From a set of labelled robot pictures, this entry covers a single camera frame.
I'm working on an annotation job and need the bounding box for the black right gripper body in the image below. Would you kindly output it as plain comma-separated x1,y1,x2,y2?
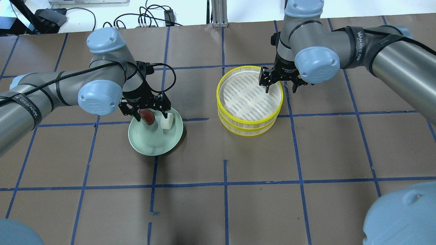
259,58,308,86

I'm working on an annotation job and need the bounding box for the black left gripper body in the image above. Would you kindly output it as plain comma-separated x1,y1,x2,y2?
118,81,171,115

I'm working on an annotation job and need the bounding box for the white steamed bun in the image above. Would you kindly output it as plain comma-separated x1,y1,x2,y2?
159,113,174,130

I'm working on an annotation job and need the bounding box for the yellow rimmed steamer layer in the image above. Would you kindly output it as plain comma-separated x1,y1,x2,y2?
217,105,280,137
216,65,284,124

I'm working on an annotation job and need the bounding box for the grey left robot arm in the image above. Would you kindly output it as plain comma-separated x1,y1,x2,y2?
0,27,171,155

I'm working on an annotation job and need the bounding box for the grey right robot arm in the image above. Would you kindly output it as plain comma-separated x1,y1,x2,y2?
259,0,436,124

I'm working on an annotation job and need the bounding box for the reddish brown bun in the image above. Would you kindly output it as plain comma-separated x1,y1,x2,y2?
138,109,155,125

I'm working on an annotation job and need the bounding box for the pale green round plate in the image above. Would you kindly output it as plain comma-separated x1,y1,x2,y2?
128,108,184,156

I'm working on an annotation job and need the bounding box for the black power adapter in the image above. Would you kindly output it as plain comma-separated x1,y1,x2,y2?
164,10,175,25

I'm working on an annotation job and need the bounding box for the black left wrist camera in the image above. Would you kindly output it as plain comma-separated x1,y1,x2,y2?
136,61,155,80

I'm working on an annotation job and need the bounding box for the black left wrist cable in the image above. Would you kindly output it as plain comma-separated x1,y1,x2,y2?
0,61,176,102

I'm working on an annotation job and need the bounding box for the aluminium frame post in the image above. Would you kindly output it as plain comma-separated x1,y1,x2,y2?
209,0,229,28

